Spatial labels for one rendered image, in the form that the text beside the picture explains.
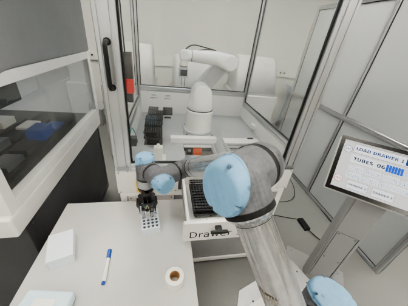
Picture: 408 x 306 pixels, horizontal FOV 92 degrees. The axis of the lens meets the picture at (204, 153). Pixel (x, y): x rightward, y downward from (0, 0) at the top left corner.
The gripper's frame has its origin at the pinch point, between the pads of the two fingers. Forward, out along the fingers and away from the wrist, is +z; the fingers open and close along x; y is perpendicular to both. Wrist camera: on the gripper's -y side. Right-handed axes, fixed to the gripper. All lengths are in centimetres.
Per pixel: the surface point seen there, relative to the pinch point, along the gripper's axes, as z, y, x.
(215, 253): 68, -11, 50
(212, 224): -10.2, 20.6, 24.9
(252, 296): 5, 44, 35
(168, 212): 5.1, -3.5, 10.8
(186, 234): -5.5, 19.1, 14.7
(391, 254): 56, 31, 184
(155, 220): 1.4, 3.4, 3.2
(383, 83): -60, -47, 197
